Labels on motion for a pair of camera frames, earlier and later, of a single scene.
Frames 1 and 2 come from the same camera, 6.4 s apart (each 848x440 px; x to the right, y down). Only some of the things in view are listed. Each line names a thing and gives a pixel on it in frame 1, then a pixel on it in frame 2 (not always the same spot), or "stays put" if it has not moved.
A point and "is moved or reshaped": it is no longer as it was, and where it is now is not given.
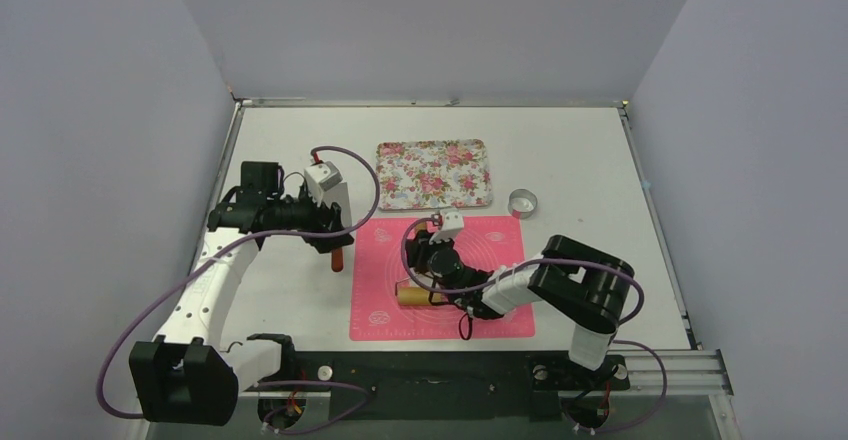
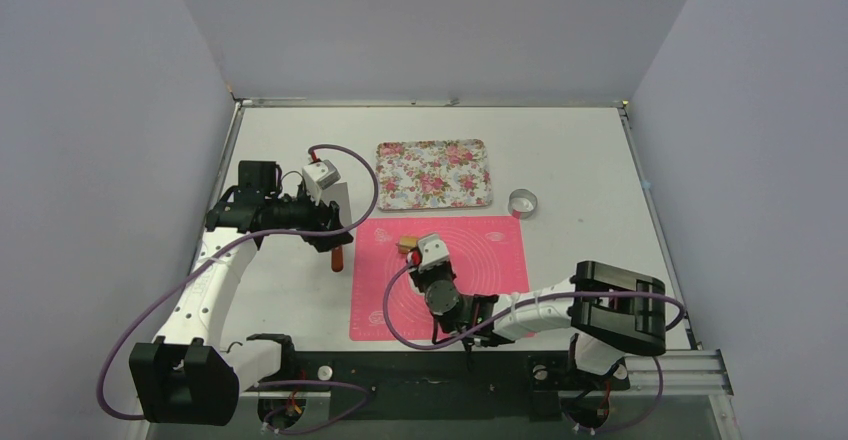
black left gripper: (322, 219) stays put
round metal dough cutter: (522, 203) stays put
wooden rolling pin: (417, 296) is moved or reshaped
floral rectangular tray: (433, 174) stays put
